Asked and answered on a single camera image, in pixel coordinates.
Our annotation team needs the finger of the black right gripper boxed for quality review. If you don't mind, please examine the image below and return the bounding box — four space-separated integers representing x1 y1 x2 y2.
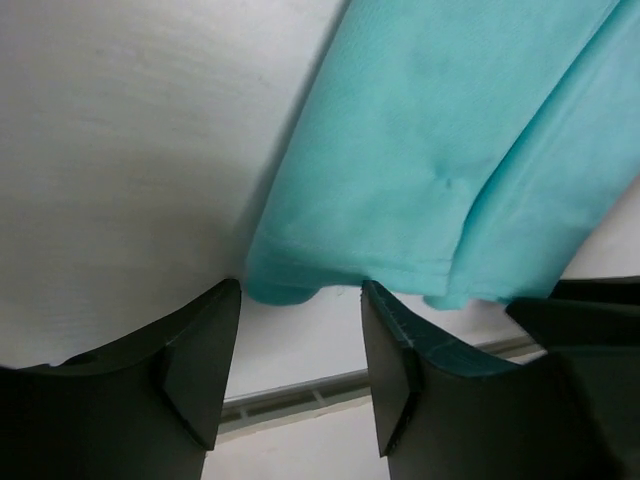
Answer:
506 276 639 390

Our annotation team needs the teal t shirt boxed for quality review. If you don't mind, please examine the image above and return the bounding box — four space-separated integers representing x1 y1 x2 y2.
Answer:
245 1 639 309

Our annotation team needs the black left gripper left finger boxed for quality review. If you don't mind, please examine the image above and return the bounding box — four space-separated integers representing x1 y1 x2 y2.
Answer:
1 279 241 479

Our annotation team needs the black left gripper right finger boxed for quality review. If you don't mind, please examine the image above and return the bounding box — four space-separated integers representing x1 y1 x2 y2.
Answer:
361 282 639 479

